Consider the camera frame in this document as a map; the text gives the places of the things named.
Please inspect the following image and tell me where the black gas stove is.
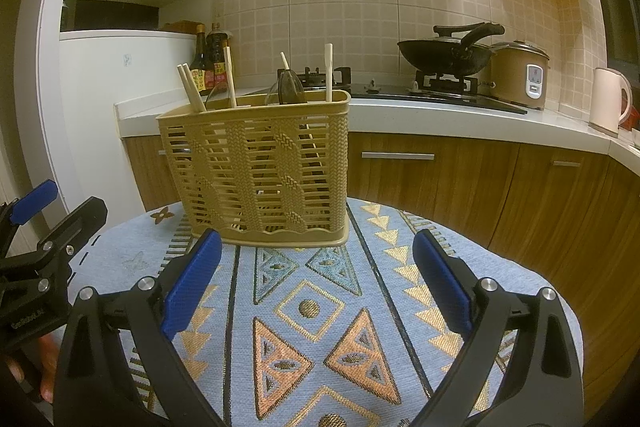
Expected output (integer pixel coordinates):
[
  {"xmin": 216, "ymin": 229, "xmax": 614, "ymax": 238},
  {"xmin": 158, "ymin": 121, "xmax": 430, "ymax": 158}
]
[{"xmin": 240, "ymin": 67, "xmax": 529, "ymax": 116}]

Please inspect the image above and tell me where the brown box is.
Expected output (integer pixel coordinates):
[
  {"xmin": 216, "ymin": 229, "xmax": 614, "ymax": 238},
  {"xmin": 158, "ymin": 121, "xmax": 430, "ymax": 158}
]
[{"xmin": 164, "ymin": 21, "xmax": 202, "ymax": 36}]

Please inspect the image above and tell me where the clear grey plastic spoon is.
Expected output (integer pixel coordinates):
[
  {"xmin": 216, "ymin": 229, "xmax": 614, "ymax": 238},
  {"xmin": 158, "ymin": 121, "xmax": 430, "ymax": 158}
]
[
  {"xmin": 205, "ymin": 79, "xmax": 236, "ymax": 110},
  {"xmin": 265, "ymin": 68, "xmax": 309, "ymax": 106}
]

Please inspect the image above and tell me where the white countertop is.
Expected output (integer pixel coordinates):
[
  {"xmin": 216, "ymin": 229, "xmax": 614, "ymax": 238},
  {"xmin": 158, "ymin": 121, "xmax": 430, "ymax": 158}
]
[{"xmin": 114, "ymin": 86, "xmax": 640, "ymax": 170}]

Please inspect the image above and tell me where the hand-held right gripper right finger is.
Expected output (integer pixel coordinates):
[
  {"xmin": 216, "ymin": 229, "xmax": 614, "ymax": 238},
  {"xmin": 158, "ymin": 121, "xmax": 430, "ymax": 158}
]
[{"xmin": 410, "ymin": 228, "xmax": 587, "ymax": 427}]

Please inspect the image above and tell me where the white refrigerator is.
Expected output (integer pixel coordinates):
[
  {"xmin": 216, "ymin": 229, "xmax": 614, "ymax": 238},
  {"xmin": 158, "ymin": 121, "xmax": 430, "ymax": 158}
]
[{"xmin": 59, "ymin": 31, "xmax": 199, "ymax": 214}]

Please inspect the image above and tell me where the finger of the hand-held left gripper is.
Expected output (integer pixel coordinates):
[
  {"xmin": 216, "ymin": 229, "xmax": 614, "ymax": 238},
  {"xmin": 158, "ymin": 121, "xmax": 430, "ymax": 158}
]
[
  {"xmin": 0, "ymin": 179, "xmax": 59, "ymax": 258},
  {"xmin": 27, "ymin": 195, "xmax": 109, "ymax": 270}
]

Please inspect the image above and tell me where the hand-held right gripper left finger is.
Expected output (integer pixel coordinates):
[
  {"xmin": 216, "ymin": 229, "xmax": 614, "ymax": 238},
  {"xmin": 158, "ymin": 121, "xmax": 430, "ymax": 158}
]
[{"xmin": 52, "ymin": 228, "xmax": 226, "ymax": 427}]

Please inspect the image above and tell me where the person's left hand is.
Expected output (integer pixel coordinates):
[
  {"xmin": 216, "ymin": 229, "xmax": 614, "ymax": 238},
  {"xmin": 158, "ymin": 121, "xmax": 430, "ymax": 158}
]
[{"xmin": 36, "ymin": 334, "xmax": 60, "ymax": 405}]

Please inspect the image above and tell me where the cream electric kettle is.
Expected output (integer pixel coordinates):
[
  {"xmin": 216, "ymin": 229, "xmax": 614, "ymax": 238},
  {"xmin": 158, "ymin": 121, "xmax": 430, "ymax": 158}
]
[{"xmin": 588, "ymin": 67, "xmax": 634, "ymax": 138}]

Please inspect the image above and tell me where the beige plastic utensil basket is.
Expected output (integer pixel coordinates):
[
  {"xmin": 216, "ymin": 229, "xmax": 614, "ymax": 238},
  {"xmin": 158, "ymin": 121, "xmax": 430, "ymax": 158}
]
[{"xmin": 156, "ymin": 89, "xmax": 352, "ymax": 248}]

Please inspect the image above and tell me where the dark soy sauce bottle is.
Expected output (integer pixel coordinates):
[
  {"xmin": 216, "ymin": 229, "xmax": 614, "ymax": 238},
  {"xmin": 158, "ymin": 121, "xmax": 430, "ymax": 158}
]
[{"xmin": 192, "ymin": 25, "xmax": 212, "ymax": 96}]

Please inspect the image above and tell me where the beige rice cooker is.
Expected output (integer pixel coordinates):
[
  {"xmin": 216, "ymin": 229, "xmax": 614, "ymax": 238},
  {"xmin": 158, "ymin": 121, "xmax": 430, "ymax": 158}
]
[{"xmin": 489, "ymin": 39, "xmax": 551, "ymax": 110}]

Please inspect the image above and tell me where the black wok lid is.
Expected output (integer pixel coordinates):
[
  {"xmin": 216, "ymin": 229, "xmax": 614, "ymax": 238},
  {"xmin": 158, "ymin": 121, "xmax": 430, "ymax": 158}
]
[{"xmin": 432, "ymin": 21, "xmax": 506, "ymax": 54}]

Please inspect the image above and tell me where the blue patterned table mat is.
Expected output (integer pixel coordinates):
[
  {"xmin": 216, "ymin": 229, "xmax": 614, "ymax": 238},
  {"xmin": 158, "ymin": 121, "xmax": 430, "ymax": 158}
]
[{"xmin": 67, "ymin": 196, "xmax": 586, "ymax": 427}]

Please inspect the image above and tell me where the black wok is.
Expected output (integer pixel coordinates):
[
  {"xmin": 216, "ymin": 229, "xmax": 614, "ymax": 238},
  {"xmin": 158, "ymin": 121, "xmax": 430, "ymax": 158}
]
[{"xmin": 397, "ymin": 38, "xmax": 493, "ymax": 78}]

